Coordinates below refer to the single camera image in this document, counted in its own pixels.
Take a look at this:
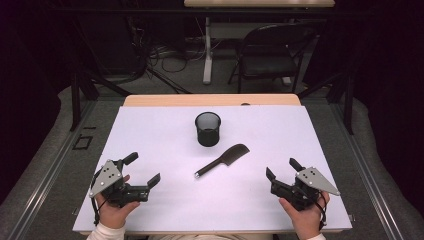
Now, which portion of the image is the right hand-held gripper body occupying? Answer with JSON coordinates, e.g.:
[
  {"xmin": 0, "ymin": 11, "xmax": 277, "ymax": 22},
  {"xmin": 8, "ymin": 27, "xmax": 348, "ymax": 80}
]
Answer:
[{"xmin": 270, "ymin": 166, "xmax": 341, "ymax": 212}]

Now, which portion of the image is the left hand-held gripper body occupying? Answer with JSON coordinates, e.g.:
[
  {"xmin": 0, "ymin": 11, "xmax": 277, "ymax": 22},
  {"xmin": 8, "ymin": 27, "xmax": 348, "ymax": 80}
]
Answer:
[{"xmin": 88, "ymin": 159, "xmax": 151, "ymax": 208}]

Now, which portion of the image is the dark brown handled comb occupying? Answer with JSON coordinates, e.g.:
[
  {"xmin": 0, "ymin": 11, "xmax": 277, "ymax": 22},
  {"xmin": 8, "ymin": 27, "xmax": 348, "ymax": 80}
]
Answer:
[{"xmin": 194, "ymin": 143, "xmax": 251, "ymax": 179}]

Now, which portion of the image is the black mesh pen cup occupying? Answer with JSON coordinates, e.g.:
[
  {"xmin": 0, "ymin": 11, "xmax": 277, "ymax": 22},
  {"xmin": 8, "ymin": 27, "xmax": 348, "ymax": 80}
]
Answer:
[{"xmin": 194, "ymin": 111, "xmax": 222, "ymax": 148}]

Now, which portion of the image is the person's left hand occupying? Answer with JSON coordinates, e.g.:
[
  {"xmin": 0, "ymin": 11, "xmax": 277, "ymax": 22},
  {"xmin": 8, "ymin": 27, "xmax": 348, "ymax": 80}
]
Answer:
[{"xmin": 94, "ymin": 193, "xmax": 142, "ymax": 230}]

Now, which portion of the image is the person's right hand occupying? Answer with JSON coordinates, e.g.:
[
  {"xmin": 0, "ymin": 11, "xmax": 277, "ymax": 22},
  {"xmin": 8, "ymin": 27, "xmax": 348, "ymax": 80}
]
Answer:
[{"xmin": 278, "ymin": 191, "xmax": 331, "ymax": 240}]

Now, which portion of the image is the white board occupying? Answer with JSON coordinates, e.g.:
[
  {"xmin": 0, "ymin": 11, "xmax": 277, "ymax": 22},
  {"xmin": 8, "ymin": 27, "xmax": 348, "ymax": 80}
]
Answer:
[{"xmin": 72, "ymin": 104, "xmax": 353, "ymax": 233}]

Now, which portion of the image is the light wooden table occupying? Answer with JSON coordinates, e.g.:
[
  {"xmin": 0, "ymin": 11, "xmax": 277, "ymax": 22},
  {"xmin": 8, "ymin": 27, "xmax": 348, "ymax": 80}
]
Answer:
[{"xmin": 79, "ymin": 93, "xmax": 344, "ymax": 236}]

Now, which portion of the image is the black folding chair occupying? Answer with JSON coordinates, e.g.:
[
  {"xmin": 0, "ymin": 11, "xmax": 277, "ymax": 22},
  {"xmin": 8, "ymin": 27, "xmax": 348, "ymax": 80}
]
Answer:
[{"xmin": 227, "ymin": 22, "xmax": 318, "ymax": 94}]

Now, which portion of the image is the tan background desk top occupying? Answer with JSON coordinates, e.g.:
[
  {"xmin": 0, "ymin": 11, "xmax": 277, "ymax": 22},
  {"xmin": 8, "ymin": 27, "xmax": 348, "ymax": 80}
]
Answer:
[{"xmin": 183, "ymin": 0, "xmax": 336, "ymax": 8}]

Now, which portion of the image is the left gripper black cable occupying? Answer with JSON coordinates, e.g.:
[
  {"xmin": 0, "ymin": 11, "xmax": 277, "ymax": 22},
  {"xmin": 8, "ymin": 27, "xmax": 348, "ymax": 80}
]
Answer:
[{"xmin": 90, "ymin": 166, "xmax": 103, "ymax": 228}]

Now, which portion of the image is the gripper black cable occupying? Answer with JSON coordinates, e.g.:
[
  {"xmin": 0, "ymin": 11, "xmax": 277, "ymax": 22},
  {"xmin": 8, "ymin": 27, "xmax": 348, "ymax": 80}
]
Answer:
[
  {"xmin": 314, "ymin": 191, "xmax": 329, "ymax": 232},
  {"xmin": 90, "ymin": 166, "xmax": 103, "ymax": 228}
]

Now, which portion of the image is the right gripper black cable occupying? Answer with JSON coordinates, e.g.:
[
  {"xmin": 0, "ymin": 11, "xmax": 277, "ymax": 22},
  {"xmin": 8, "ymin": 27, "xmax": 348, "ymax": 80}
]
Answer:
[{"xmin": 314, "ymin": 191, "xmax": 329, "ymax": 232}]

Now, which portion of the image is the aluminium floor rail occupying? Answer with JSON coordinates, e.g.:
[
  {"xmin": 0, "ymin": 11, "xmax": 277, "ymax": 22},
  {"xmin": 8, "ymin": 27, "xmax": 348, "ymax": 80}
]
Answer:
[
  {"xmin": 6, "ymin": 99, "xmax": 98, "ymax": 240},
  {"xmin": 328, "ymin": 99, "xmax": 406, "ymax": 240}
]

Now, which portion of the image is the black diagonal frame brace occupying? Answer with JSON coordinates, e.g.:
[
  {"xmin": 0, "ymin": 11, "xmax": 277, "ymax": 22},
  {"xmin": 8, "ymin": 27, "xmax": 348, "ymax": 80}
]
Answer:
[
  {"xmin": 83, "ymin": 71, "xmax": 132, "ymax": 98},
  {"xmin": 298, "ymin": 73, "xmax": 345, "ymax": 99}
]

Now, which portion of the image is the black frame post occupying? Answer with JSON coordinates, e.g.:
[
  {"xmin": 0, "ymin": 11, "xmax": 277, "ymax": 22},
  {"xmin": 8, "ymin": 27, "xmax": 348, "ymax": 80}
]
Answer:
[{"xmin": 69, "ymin": 71, "xmax": 83, "ymax": 133}]

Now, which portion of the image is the bundle of floor cables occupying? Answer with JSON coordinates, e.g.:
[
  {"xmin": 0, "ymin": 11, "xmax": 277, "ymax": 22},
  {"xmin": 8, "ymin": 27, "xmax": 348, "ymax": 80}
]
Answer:
[{"xmin": 131, "ymin": 16, "xmax": 208, "ymax": 76}]

